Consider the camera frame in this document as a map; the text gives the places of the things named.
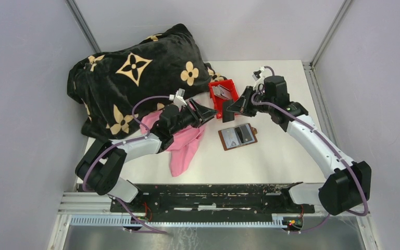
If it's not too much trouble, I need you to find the dark credit card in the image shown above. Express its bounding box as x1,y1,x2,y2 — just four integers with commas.
235,124,255,145

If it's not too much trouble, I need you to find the brown leather card holder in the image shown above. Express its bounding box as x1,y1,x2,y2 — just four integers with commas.
218,123,258,151

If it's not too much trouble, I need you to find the white credit card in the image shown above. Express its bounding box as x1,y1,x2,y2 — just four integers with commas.
220,128,240,149

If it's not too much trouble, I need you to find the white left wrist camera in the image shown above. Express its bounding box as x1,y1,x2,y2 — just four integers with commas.
169,88,187,108

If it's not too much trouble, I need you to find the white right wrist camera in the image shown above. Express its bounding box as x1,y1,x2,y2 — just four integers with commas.
253,67,270,84

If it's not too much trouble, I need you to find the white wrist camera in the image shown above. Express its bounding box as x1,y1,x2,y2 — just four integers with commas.
253,67,270,84
169,88,187,108

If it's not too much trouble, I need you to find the red plastic bin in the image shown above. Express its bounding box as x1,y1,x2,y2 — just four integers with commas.
209,79,239,119

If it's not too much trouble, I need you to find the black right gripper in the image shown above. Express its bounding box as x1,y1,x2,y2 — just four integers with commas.
227,85,274,117

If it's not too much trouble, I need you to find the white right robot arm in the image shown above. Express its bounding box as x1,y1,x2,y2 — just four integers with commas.
226,76,371,216

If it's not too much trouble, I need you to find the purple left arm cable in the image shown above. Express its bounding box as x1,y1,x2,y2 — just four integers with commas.
82,95,180,235

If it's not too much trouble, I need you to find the aluminium rail frame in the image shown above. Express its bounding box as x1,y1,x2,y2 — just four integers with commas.
47,192,379,249

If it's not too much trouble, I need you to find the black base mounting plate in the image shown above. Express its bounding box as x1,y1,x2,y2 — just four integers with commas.
127,183,315,223

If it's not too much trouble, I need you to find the stack of cards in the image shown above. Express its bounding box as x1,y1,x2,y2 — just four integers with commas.
212,85,233,100

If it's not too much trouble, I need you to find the black credit card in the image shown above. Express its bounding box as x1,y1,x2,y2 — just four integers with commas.
222,99,235,123

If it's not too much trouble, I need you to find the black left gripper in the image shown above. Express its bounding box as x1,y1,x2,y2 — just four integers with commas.
170,98,218,135

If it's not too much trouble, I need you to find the pink cloth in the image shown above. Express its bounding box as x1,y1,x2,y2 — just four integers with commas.
140,103,205,177

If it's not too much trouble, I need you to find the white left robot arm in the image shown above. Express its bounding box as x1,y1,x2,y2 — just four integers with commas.
75,99,217,212

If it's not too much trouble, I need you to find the black floral blanket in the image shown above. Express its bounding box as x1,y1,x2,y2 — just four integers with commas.
67,23,225,139

